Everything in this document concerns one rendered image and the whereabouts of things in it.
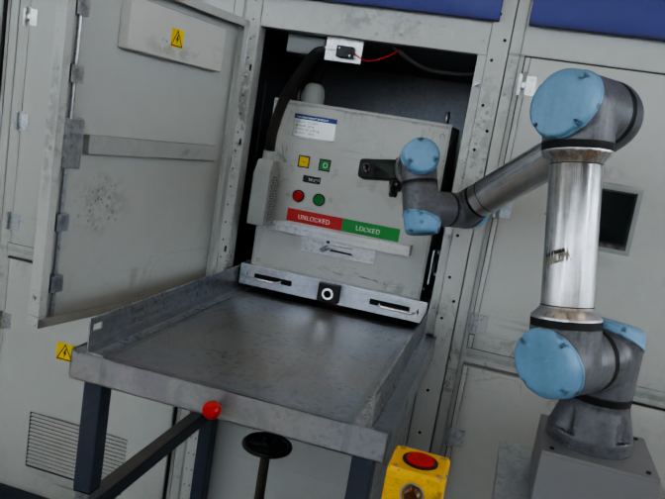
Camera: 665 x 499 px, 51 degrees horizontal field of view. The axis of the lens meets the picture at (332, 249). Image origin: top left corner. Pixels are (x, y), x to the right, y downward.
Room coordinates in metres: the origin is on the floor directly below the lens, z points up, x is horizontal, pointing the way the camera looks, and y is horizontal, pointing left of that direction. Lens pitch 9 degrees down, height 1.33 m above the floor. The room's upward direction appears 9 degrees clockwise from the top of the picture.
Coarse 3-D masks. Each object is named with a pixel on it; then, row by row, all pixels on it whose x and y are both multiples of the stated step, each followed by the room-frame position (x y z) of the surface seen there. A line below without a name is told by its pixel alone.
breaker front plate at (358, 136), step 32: (288, 128) 1.94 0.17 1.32; (352, 128) 1.89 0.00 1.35; (384, 128) 1.87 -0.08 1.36; (416, 128) 1.85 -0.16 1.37; (448, 128) 1.83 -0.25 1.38; (288, 160) 1.93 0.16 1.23; (352, 160) 1.89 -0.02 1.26; (288, 192) 1.93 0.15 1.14; (320, 192) 1.91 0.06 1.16; (352, 192) 1.89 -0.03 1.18; (384, 192) 1.87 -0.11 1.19; (384, 224) 1.86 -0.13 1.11; (256, 256) 1.94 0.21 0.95; (288, 256) 1.92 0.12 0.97; (320, 256) 1.90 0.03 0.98; (352, 256) 1.88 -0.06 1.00; (384, 256) 1.86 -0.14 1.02; (416, 256) 1.84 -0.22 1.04; (384, 288) 1.86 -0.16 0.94; (416, 288) 1.84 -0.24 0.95
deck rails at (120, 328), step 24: (192, 288) 1.66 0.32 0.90; (216, 288) 1.81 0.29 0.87; (120, 312) 1.35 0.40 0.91; (144, 312) 1.45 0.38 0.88; (168, 312) 1.56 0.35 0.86; (192, 312) 1.62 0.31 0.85; (96, 336) 1.28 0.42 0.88; (120, 336) 1.36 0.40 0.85; (144, 336) 1.40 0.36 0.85; (408, 336) 1.73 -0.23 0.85; (408, 360) 1.51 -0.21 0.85; (384, 384) 1.19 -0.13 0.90; (360, 408) 1.20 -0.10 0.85; (384, 408) 1.21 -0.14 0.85
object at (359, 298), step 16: (240, 272) 1.94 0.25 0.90; (256, 272) 1.93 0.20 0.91; (272, 272) 1.92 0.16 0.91; (288, 272) 1.91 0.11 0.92; (272, 288) 1.92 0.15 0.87; (288, 288) 1.91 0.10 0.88; (304, 288) 1.90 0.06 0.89; (352, 288) 1.86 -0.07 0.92; (336, 304) 1.87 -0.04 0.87; (352, 304) 1.86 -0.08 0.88; (368, 304) 1.85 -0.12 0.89; (384, 304) 1.84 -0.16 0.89; (400, 304) 1.83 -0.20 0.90; (416, 320) 1.82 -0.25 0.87
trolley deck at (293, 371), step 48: (192, 336) 1.46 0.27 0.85; (240, 336) 1.51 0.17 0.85; (288, 336) 1.57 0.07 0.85; (336, 336) 1.64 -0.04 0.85; (384, 336) 1.71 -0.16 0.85; (96, 384) 1.25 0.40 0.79; (144, 384) 1.22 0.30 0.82; (192, 384) 1.20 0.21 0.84; (240, 384) 1.23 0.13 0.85; (288, 384) 1.26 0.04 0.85; (336, 384) 1.31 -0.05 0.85; (288, 432) 1.16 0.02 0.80; (336, 432) 1.14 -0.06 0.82; (384, 432) 1.12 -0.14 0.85
